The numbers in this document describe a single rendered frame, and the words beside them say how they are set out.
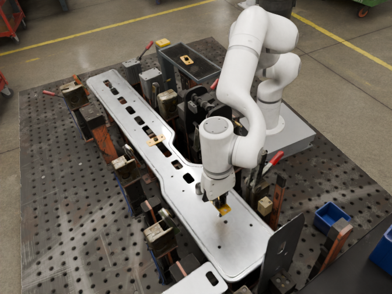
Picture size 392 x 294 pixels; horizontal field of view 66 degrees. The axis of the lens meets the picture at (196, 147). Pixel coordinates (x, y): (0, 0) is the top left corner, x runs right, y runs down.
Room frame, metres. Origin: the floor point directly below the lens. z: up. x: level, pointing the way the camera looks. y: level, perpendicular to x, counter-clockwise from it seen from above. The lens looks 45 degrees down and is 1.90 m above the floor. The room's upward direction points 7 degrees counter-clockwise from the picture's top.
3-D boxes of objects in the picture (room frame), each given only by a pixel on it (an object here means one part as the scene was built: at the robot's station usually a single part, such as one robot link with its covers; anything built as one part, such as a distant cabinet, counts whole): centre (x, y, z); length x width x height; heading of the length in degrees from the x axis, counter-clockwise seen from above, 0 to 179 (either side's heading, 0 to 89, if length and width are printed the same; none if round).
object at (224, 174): (0.54, -0.06, 1.27); 0.09 x 0.08 x 0.03; 119
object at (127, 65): (1.55, 0.31, 0.88); 0.11 x 0.10 x 0.36; 119
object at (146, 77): (1.32, 0.18, 0.90); 0.13 x 0.10 x 0.41; 119
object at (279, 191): (0.53, -0.24, 0.95); 0.03 x 0.01 x 0.50; 29
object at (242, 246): (0.97, 0.18, 1.00); 1.38 x 0.22 x 0.02; 29
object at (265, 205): (0.54, -0.20, 0.88); 0.04 x 0.04 x 0.36; 29
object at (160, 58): (1.54, 0.11, 0.92); 0.08 x 0.08 x 0.44; 29
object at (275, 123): (1.19, -0.39, 0.89); 0.19 x 0.19 x 0.18
